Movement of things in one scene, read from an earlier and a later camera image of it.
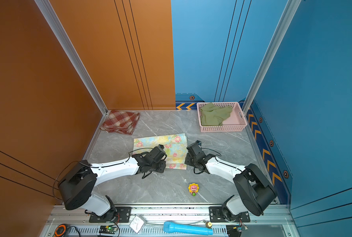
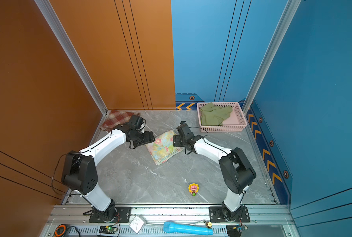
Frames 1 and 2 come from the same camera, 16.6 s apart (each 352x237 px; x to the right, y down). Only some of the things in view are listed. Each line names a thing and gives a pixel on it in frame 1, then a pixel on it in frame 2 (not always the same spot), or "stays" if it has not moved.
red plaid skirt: [120, 121] stays
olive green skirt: [212, 115] stays
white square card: [137, 224] stays
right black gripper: [187, 158] -> [176, 141]
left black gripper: [163, 166] -> [149, 138]
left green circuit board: [111, 229] stays
